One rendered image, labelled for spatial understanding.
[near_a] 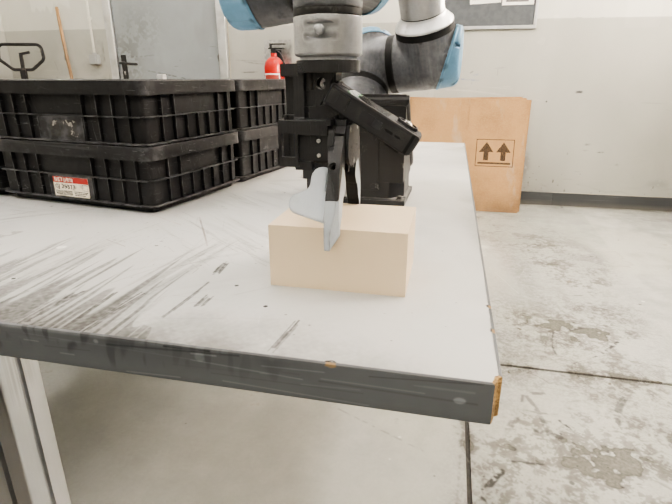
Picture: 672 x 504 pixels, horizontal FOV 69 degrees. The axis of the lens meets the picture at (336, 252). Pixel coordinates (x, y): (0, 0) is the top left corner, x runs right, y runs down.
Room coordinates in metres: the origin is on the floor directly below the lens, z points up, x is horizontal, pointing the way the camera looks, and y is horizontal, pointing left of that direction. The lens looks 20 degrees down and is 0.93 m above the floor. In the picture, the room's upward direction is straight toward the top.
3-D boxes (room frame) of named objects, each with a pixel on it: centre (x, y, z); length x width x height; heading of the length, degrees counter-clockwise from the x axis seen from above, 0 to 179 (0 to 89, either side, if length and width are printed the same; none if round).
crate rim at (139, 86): (1.06, 0.45, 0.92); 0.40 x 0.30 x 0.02; 68
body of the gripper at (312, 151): (0.59, 0.02, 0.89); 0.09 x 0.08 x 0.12; 77
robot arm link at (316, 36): (0.58, 0.01, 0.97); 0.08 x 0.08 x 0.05
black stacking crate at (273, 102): (1.34, 0.34, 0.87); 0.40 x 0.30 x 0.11; 68
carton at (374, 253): (0.58, -0.01, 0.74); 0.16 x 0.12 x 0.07; 77
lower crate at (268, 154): (1.34, 0.34, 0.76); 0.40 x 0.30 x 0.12; 68
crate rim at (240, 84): (1.34, 0.34, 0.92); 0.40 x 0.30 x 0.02; 68
